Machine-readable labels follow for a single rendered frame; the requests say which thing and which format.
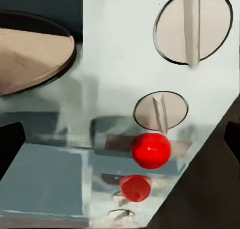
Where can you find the microwave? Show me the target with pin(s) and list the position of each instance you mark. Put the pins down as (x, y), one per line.
(148, 80)

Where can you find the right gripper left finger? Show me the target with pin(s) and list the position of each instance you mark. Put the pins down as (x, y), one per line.
(12, 138)

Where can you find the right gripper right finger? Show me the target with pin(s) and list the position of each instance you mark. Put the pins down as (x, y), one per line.
(232, 138)

